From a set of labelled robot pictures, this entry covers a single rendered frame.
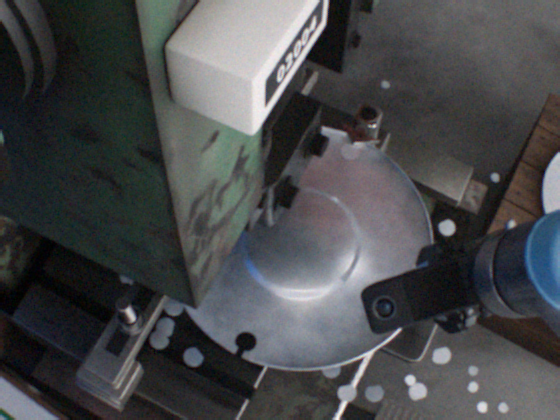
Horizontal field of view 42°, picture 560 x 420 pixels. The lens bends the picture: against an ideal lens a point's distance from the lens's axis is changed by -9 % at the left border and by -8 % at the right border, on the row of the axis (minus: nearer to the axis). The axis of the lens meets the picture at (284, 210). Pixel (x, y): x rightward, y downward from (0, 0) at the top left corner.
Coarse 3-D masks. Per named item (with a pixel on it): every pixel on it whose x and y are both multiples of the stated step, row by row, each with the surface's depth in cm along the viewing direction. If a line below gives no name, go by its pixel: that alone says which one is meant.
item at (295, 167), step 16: (288, 96) 71; (304, 96) 71; (272, 112) 68; (288, 112) 70; (304, 112) 70; (320, 112) 72; (272, 128) 70; (288, 128) 70; (304, 128) 70; (320, 128) 73; (272, 144) 69; (288, 144) 69; (304, 144) 71; (320, 144) 72; (272, 160) 68; (288, 160) 68; (304, 160) 74; (272, 176) 67; (288, 176) 70; (272, 192) 68; (288, 192) 70; (272, 208) 71; (288, 208) 71; (272, 224) 74
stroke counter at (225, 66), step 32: (224, 0) 30; (256, 0) 30; (288, 0) 30; (320, 0) 31; (192, 32) 29; (224, 32) 29; (256, 32) 29; (288, 32) 30; (192, 64) 29; (224, 64) 29; (256, 64) 29; (192, 96) 31; (224, 96) 30; (256, 96) 29; (256, 128) 31
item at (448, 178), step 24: (408, 144) 108; (408, 168) 107; (432, 168) 107; (456, 168) 107; (432, 192) 106; (456, 192) 105; (480, 192) 108; (432, 216) 113; (456, 216) 109; (456, 240) 115
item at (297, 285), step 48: (336, 144) 91; (336, 192) 89; (384, 192) 89; (240, 240) 86; (288, 240) 85; (336, 240) 86; (384, 240) 86; (432, 240) 86; (240, 288) 83; (288, 288) 83; (336, 288) 84; (288, 336) 81; (336, 336) 81; (384, 336) 81
